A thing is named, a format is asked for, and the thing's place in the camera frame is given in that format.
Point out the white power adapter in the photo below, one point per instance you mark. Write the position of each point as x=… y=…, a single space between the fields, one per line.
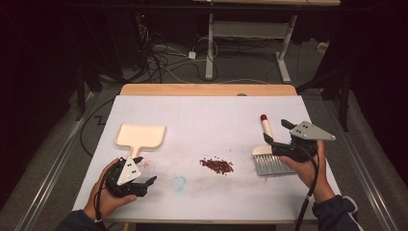
x=192 y=55

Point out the group of red kidney beans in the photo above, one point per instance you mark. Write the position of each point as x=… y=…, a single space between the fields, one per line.
x=218 y=166

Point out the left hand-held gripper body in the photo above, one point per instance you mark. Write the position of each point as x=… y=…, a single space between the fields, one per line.
x=128 y=173

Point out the metal floor rail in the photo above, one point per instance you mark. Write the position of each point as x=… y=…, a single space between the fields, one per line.
x=369 y=183
x=51 y=179

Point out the wooden table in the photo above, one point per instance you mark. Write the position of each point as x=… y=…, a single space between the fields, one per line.
x=208 y=89

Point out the white power strip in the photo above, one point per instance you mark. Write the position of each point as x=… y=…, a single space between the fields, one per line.
x=323 y=47

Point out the person's right hand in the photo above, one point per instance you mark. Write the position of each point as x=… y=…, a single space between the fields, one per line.
x=308 y=176

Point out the black metal stand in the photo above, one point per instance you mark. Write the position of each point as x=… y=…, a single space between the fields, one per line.
x=81 y=89
x=344 y=106

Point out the white metal table frame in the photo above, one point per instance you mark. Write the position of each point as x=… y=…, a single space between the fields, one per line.
x=250 y=29

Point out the cream hand brush grey bristles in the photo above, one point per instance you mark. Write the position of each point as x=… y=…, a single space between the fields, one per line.
x=272 y=166

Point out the white table sheet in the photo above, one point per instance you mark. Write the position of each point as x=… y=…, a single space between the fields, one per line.
x=208 y=128

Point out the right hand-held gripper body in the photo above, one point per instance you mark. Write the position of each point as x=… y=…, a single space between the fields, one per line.
x=309 y=131

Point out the cream plastic dustpan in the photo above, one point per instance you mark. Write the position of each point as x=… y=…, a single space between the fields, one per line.
x=141 y=136

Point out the person's left hand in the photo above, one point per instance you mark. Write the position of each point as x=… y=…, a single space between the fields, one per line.
x=106 y=200

